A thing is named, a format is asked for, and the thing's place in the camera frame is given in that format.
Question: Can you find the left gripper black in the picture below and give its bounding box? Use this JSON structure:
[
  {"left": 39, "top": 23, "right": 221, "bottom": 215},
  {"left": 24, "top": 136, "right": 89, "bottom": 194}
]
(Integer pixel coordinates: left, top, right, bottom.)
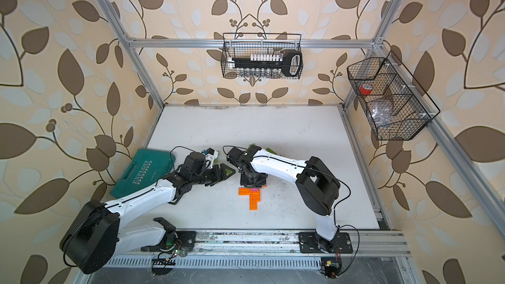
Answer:
[{"left": 190, "top": 163, "right": 236, "bottom": 187}]

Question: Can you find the orange brick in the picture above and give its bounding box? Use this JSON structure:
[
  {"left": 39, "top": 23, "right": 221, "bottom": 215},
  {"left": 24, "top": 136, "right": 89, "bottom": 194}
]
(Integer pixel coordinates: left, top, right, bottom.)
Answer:
[
  {"left": 249, "top": 189, "right": 261, "bottom": 202},
  {"left": 238, "top": 187, "right": 253, "bottom": 196},
  {"left": 249, "top": 199, "right": 259, "bottom": 211}
]

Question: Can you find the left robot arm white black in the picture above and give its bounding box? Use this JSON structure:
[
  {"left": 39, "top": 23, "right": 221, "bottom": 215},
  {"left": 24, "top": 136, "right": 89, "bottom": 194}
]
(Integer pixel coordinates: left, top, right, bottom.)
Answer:
[{"left": 59, "top": 152, "right": 235, "bottom": 274}]

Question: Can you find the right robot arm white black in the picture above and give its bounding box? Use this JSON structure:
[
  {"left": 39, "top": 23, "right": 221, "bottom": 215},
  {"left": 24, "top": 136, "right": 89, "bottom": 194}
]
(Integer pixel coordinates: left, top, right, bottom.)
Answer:
[{"left": 226, "top": 145, "right": 341, "bottom": 241}]

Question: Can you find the green brick upside down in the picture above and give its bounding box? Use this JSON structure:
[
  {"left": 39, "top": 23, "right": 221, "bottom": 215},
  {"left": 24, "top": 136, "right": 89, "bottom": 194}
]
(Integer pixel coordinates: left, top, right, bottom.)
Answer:
[{"left": 266, "top": 148, "right": 277, "bottom": 155}]

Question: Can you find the green plastic tool case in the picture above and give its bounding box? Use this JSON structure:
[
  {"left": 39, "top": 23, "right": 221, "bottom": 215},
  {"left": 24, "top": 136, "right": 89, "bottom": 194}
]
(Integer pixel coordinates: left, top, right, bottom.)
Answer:
[{"left": 110, "top": 149, "right": 176, "bottom": 199}]

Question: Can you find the socket set in basket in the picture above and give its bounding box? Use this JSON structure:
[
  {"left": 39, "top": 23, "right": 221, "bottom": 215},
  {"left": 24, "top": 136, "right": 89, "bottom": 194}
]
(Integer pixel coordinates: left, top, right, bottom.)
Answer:
[{"left": 221, "top": 51, "right": 303, "bottom": 79}]

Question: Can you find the clear plastic bag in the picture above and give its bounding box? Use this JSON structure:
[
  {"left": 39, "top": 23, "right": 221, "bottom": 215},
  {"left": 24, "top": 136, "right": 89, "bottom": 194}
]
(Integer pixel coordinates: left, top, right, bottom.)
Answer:
[{"left": 370, "top": 99, "right": 394, "bottom": 127}]

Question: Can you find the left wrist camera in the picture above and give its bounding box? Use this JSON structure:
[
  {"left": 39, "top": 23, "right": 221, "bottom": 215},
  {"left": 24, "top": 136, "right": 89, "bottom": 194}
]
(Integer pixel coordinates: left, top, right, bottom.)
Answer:
[{"left": 202, "top": 148, "right": 219, "bottom": 169}]

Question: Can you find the aluminium front rail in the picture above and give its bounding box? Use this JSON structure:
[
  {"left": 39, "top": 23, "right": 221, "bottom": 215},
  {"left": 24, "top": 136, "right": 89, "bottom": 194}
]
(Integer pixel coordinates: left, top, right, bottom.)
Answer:
[{"left": 176, "top": 228, "right": 412, "bottom": 258}]

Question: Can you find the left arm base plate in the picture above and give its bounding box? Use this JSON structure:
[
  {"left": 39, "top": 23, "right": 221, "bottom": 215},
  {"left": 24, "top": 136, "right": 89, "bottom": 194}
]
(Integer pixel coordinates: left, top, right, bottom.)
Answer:
[{"left": 141, "top": 230, "right": 197, "bottom": 253}]

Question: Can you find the back wire basket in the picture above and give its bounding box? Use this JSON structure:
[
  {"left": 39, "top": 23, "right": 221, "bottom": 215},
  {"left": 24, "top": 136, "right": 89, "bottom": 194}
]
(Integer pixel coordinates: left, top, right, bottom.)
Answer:
[{"left": 220, "top": 32, "right": 303, "bottom": 80}]

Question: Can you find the wire basket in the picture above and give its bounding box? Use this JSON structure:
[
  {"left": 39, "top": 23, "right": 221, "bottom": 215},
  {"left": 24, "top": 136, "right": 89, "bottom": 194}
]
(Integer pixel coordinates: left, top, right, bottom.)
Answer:
[
  {"left": 220, "top": 32, "right": 303, "bottom": 80},
  {"left": 347, "top": 51, "right": 441, "bottom": 141}
]

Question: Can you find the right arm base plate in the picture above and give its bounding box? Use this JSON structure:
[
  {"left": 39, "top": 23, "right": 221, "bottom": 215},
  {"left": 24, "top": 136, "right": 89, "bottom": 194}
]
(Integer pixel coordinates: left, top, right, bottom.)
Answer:
[{"left": 298, "top": 231, "right": 354, "bottom": 255}]

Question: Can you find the right wire basket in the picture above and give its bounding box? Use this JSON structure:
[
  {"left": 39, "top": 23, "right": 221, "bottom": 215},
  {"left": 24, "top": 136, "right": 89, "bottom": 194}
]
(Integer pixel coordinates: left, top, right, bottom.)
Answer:
[{"left": 347, "top": 51, "right": 441, "bottom": 141}]

